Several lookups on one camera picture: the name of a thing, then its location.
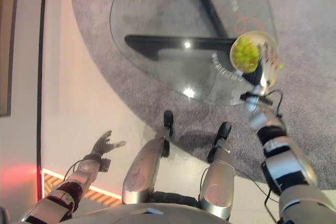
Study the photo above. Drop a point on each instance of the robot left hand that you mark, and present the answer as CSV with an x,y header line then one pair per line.
x,y
101,145

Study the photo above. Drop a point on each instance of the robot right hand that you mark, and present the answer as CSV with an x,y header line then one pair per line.
x,y
268,73

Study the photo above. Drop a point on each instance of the round beige plate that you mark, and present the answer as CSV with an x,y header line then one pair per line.
x,y
262,37

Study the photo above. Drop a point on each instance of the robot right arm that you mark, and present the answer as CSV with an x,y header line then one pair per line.
x,y
283,161

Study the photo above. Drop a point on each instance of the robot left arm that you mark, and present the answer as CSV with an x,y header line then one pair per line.
x,y
68,187

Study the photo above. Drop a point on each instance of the loose green grape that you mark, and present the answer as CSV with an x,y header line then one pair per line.
x,y
281,65

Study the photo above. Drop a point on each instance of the green grapes bunch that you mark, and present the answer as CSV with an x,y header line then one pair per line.
x,y
245,53

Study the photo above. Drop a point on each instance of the grey round rug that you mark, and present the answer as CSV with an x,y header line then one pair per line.
x,y
302,103

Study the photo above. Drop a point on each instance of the orange striped floor strip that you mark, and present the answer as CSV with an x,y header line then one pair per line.
x,y
102,196

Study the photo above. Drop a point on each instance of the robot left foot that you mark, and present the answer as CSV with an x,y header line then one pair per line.
x,y
168,120

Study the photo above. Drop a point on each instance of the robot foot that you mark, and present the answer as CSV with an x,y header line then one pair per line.
x,y
223,132
168,120

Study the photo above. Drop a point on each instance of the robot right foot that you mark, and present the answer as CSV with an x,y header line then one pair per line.
x,y
223,132

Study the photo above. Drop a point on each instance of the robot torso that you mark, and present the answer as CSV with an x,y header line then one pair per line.
x,y
136,214

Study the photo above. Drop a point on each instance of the black vertical door strip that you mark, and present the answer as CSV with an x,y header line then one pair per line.
x,y
40,77

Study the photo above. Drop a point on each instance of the black table base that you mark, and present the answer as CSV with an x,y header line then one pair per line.
x,y
181,44

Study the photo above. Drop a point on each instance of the glass table top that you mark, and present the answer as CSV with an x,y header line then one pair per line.
x,y
170,19

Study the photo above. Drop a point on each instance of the robot right leg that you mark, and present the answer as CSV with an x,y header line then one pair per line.
x,y
218,182

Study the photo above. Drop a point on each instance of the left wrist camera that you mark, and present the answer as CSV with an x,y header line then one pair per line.
x,y
105,165

